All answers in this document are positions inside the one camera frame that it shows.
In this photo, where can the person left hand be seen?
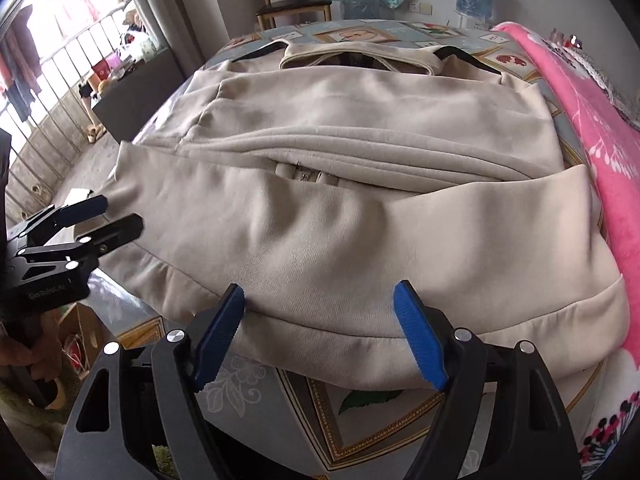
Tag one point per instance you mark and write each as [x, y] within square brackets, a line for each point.
[31, 352]

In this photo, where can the dark grey cabinet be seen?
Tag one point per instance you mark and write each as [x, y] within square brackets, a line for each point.
[129, 104]

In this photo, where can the beige zip-up jacket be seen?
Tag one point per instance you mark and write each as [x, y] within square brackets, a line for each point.
[360, 209]

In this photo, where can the grey curtain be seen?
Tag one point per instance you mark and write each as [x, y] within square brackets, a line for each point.
[194, 30]

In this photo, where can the metal window railing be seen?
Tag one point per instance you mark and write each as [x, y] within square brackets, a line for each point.
[46, 145]

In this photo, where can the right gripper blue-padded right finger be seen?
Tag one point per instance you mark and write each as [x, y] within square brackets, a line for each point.
[434, 343]

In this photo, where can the pink floral fleece blanket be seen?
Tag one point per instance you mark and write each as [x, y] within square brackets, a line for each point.
[612, 148]

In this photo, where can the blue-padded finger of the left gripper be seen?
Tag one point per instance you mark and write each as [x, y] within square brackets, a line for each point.
[31, 243]
[65, 214]

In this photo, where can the cardboard box with cables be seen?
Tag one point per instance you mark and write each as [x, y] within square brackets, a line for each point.
[83, 336]

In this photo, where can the grey lace cloth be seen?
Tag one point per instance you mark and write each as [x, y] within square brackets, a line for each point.
[579, 58]

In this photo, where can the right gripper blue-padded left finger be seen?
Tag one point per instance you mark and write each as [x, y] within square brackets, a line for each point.
[212, 332]

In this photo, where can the grey-blue patterned bed sheet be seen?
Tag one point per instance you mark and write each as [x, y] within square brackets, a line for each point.
[380, 384]

